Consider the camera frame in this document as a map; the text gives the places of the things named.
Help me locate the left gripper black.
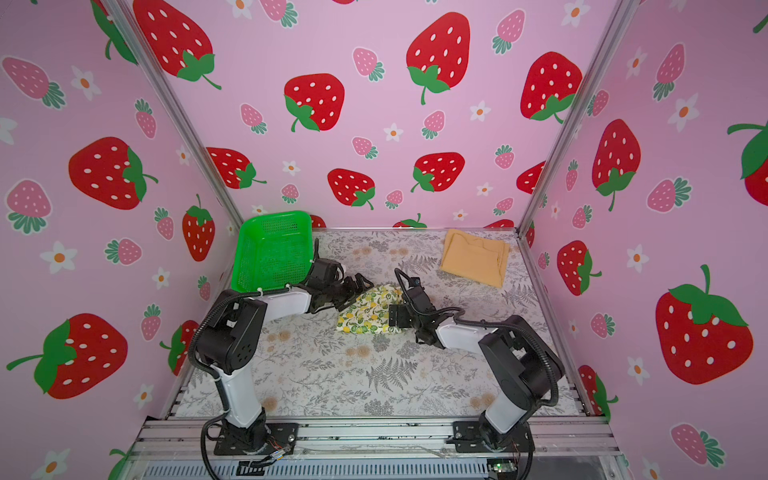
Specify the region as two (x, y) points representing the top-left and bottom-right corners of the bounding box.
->
(323, 272), (374, 310)

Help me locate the lemon print skirt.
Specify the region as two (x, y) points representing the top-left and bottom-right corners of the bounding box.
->
(336, 284), (402, 334)

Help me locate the tan yellow skirt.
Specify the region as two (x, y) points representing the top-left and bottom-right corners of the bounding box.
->
(440, 230), (510, 288)

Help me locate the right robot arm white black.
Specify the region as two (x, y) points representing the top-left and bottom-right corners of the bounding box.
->
(389, 285), (564, 451)

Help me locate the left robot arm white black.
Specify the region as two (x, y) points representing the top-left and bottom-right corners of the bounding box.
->
(188, 258), (374, 449)

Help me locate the green plastic basket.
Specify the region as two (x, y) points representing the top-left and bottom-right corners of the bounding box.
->
(231, 211), (315, 293)

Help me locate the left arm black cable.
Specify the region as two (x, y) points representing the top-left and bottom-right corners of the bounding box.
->
(187, 238), (322, 480)

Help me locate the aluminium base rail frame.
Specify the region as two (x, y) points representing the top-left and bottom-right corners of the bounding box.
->
(116, 416), (633, 479)

